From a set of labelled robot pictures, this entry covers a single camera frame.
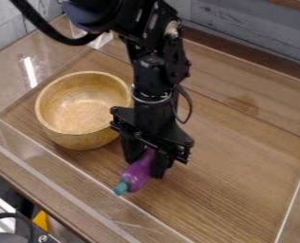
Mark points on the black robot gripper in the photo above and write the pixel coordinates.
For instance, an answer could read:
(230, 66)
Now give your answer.
(149, 125)

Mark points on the purple toy eggplant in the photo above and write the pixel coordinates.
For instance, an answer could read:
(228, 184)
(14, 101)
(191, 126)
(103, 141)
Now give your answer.
(137, 174)

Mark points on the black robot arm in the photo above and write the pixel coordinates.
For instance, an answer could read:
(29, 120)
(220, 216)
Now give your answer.
(149, 28)

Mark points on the brown wooden bowl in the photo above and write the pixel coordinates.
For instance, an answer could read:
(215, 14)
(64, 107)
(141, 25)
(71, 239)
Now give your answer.
(73, 109)

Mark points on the black and yellow equipment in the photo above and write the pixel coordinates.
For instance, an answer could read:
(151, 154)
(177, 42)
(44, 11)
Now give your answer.
(18, 227)

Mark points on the clear acrylic tray wall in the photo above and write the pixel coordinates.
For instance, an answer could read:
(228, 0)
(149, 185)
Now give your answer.
(73, 197)

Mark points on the clear acrylic corner bracket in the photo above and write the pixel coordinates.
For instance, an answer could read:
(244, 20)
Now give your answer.
(103, 38)

